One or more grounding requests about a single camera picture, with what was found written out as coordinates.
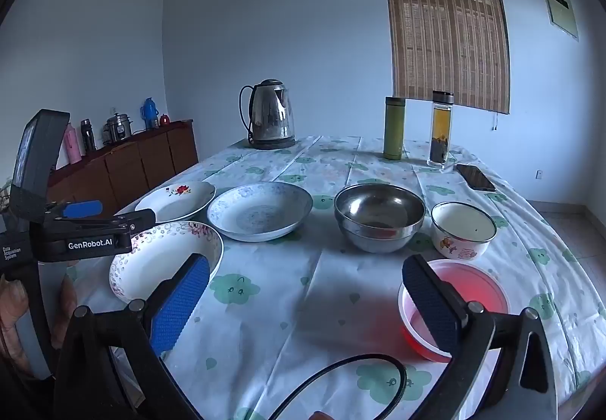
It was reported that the red plastic bowl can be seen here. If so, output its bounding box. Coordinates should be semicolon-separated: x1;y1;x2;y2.
398;259;509;361

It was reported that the brown wooden sideboard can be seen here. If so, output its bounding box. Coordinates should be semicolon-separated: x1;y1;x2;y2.
45;119;200;217

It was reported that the green thermos bottle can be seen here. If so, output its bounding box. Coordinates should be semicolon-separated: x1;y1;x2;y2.
383;96;406;160

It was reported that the white tablecloth green cloud print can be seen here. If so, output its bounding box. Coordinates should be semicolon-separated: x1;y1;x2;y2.
71;135;606;420

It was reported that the white plate blue pattern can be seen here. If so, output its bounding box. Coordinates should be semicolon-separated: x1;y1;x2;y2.
207;182;314;242

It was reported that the black smartphone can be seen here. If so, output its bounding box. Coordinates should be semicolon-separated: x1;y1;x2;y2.
455;164;496;192

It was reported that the blue thermos jug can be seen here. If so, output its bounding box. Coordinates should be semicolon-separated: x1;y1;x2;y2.
141;98;159;131

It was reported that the bamboo window blind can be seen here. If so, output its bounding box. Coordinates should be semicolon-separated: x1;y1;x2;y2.
380;0;512;115

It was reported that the stainless steel electric kettle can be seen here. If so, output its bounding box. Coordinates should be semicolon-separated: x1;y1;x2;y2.
239;79;297;150

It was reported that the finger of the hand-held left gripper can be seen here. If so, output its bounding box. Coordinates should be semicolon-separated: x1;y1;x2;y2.
47;208;157;236
45;199;104;221

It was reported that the person's left hand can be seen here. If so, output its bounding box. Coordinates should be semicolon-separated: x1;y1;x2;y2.
0;275;79;376

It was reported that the pink thermos flask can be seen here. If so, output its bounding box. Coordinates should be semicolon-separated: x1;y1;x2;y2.
64;122;82;165

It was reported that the black thermos flask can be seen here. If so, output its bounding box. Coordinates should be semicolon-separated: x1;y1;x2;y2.
80;119;96;152

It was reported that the wall panel box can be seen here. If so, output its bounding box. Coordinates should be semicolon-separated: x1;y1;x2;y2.
540;0;579;42

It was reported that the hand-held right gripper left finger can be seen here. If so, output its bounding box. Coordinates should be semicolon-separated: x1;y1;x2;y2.
53;252;211;420

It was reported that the white enamel bowl dark rim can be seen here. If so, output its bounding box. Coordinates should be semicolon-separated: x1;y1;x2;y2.
430;201;498;262

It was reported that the white plate pink floral rim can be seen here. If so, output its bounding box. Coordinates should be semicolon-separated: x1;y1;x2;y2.
109;221;224;304

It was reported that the silver rice cooker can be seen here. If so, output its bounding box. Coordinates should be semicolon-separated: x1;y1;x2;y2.
104;113;133;143

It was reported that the black cable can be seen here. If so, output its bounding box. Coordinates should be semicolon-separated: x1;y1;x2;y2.
267;354;408;420

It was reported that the glass tea bottle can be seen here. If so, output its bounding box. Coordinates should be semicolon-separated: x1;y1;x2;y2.
428;91;454;169

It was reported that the white plate red flower print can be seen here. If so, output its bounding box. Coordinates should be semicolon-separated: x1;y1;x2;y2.
135;180;217;226

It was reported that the stainless steel bowl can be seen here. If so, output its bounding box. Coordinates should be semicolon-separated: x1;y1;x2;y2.
334;183;426;254

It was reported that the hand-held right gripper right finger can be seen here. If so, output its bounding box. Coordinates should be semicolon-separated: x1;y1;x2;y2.
401;253;557;420

